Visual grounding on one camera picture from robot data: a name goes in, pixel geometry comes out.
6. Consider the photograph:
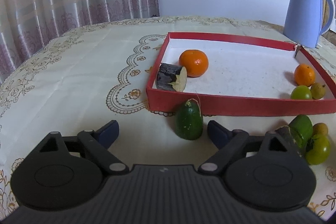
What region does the green cucumber cut piece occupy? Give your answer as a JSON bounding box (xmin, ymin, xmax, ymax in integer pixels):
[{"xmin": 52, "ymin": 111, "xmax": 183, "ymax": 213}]
[{"xmin": 289, "ymin": 114, "xmax": 313, "ymax": 149}]

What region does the green tomato fruit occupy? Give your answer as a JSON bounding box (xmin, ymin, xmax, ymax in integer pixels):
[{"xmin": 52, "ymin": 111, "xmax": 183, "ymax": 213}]
[
  {"xmin": 290, "ymin": 85, "xmax": 312, "ymax": 100},
  {"xmin": 305, "ymin": 134, "xmax": 330, "ymax": 165}
]

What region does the green cucumber end with stem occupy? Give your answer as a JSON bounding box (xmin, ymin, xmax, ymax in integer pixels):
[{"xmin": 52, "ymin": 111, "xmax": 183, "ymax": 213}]
[{"xmin": 175, "ymin": 98, "xmax": 203, "ymax": 140}]

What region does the small orange mandarin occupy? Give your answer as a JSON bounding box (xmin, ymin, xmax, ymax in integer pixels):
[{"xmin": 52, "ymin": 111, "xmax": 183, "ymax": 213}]
[{"xmin": 294, "ymin": 64, "xmax": 315, "ymax": 87}]

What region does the large orange mandarin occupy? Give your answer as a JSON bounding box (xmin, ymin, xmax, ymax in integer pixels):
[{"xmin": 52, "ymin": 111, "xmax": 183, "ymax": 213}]
[{"xmin": 179, "ymin": 50, "xmax": 209, "ymax": 77}]

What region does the red shallow cardboard box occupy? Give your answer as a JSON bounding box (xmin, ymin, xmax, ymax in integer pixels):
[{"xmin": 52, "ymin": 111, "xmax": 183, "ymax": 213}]
[{"xmin": 146, "ymin": 32, "xmax": 335, "ymax": 117}]

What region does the cream floral tablecloth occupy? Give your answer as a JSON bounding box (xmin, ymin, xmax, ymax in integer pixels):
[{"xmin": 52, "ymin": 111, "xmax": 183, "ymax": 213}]
[{"xmin": 0, "ymin": 16, "xmax": 336, "ymax": 218}]

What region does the blue electric kettle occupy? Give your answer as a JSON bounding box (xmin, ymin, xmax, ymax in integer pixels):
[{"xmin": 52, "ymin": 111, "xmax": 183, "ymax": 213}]
[{"xmin": 283, "ymin": 0, "xmax": 335, "ymax": 48}]

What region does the white wall switch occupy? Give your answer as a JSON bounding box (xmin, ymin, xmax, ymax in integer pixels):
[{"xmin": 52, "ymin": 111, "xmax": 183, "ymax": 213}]
[{"xmin": 330, "ymin": 18, "xmax": 336, "ymax": 32}]

